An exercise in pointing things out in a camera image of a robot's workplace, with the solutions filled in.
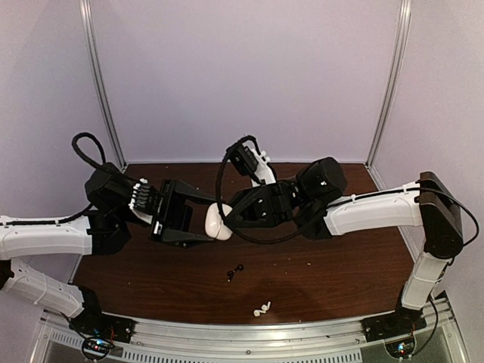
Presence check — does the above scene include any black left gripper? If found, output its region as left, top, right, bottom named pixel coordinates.
left=147, top=177, right=225, bottom=247

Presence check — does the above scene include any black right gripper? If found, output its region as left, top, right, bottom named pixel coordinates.
left=215, top=175, right=311, bottom=228

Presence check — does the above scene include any white earbud charging case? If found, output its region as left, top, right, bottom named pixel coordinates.
left=205, top=203, right=232, bottom=241

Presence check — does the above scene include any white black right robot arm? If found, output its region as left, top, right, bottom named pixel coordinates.
left=215, top=149, right=464, bottom=334

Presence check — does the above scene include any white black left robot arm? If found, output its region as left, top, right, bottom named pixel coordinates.
left=1, top=163, right=231, bottom=336

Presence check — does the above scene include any black earbud lower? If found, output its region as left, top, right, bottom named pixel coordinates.
left=227, top=270, right=235, bottom=282

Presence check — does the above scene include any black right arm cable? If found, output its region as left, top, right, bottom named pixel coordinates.
left=214, top=135, right=307, bottom=245

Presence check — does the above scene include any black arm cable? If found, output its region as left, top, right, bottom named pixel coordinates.
left=0, top=132, right=128, bottom=228
left=214, top=135, right=307, bottom=245

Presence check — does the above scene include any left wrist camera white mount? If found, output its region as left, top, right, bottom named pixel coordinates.
left=129, top=178, right=160, bottom=225

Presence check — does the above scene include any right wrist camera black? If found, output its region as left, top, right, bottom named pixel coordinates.
left=226, top=144, right=259, bottom=177

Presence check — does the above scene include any left aluminium frame post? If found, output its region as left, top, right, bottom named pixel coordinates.
left=79, top=0, right=128, bottom=171

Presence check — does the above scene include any aluminium frame post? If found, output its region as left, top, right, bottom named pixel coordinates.
left=365, top=0, right=412, bottom=169
left=79, top=0, right=128, bottom=171

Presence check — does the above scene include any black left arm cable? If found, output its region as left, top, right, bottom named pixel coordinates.
left=0, top=132, right=128, bottom=228

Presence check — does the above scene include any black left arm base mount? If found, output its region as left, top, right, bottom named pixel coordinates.
left=66, top=287, right=135, bottom=361

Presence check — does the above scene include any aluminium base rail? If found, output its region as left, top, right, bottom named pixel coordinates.
left=33, top=298, right=466, bottom=363

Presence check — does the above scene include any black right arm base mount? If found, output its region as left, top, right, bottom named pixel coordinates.
left=361, top=292, right=427, bottom=360

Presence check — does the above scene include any right aluminium frame post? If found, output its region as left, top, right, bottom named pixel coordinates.
left=365, top=0, right=412, bottom=169

